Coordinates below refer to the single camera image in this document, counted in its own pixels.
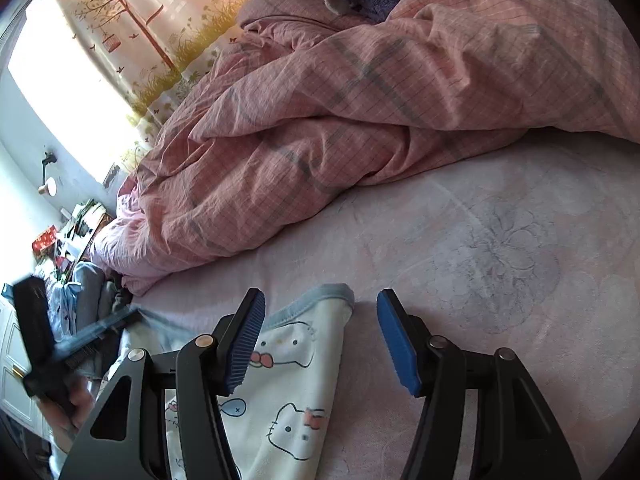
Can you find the white cartoon cat print pants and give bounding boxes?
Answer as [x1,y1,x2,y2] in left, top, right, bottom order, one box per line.
[98,283,356,480]

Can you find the white drawer cabinet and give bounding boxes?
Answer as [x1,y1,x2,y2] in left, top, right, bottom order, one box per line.
[0,298,49,440]

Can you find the stack of folded grey clothes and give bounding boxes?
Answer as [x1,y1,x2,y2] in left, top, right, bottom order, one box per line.
[47,261,122,342]

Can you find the red gift bag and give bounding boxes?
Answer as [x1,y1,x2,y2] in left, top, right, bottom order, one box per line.
[32,226,58,259]

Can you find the carved wooden desk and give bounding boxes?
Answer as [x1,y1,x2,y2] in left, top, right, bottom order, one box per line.
[56,200,113,262]

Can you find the pink bed sheet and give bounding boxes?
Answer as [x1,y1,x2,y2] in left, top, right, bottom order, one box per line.
[139,130,639,479]

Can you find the tree print curtain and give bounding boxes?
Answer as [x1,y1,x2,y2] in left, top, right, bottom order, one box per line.
[49,0,321,126]

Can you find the pink plaid duvet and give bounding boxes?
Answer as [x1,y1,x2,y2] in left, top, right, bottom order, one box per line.
[90,0,639,295]

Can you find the pink wall lamp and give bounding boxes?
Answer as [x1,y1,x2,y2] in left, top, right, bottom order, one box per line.
[38,152,58,197]

